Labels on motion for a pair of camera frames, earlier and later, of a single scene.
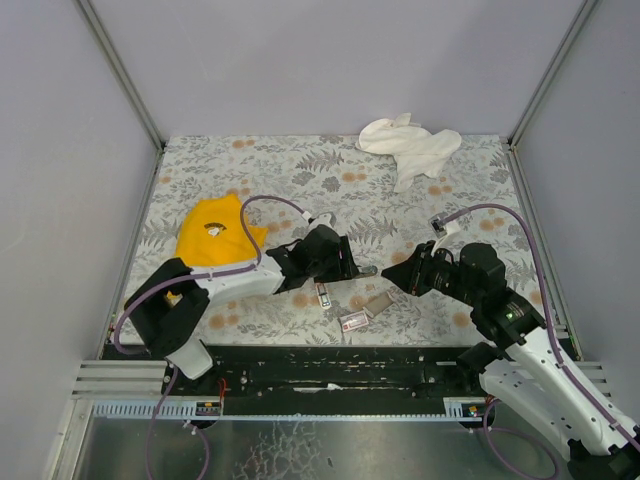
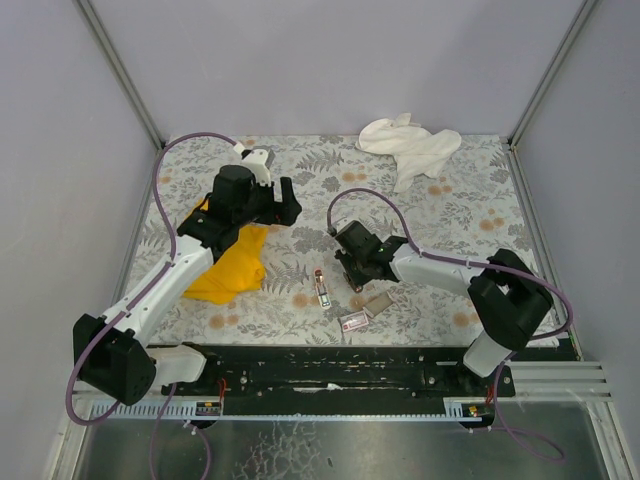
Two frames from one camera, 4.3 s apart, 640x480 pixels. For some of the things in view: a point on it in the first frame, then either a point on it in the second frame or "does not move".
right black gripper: x=420 y=269 → x=353 y=267
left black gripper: x=344 y=257 → x=279 y=208
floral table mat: x=286 y=180 does not move
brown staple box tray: x=379 y=304 does not move
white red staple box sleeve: x=354 y=320 does not move
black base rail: x=322 y=379 does not move
